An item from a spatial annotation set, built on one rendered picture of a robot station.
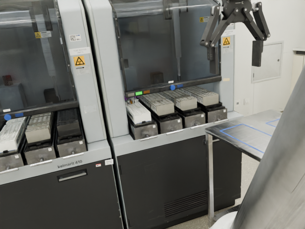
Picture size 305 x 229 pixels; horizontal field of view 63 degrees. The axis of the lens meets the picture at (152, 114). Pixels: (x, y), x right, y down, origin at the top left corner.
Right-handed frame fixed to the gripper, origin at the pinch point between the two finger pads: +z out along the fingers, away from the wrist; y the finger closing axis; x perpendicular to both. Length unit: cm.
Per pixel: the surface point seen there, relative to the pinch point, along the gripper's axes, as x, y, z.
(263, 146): 15.5, 25.2, 37.9
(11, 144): 69, -78, 35
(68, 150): 66, -52, 43
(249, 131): 30, 30, 38
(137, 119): 70, -13, 36
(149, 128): 66, -8, 41
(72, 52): 75, -41, -4
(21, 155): 66, -74, 41
